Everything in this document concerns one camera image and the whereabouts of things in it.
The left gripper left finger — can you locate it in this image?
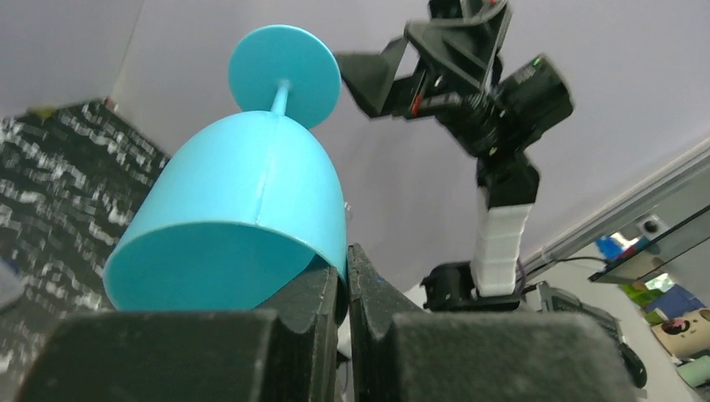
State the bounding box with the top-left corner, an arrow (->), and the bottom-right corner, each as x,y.
16,258 -> 339,401

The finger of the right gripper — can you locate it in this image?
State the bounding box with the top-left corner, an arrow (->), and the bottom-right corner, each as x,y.
335,37 -> 424,118

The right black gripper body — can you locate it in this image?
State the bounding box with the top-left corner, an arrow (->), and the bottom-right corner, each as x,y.
404,1 -> 512,119

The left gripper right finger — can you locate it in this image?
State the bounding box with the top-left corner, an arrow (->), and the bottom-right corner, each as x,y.
347,244 -> 635,401

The blue plastic wine glass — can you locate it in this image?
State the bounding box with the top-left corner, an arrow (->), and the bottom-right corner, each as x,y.
103,24 -> 347,311

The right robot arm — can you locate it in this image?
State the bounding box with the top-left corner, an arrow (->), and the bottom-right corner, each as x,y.
335,1 -> 574,312

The aluminium frame rail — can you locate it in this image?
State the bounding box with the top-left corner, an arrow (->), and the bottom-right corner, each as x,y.
522,138 -> 709,278

